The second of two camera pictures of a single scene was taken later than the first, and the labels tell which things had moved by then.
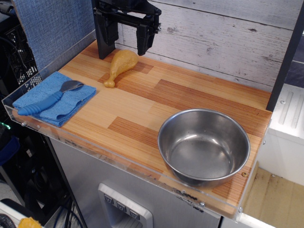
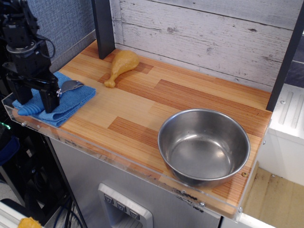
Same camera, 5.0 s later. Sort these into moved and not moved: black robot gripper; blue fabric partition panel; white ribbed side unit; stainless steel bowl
Moved: black robot gripper
Not moved: white ribbed side unit; blue fabric partition panel; stainless steel bowl
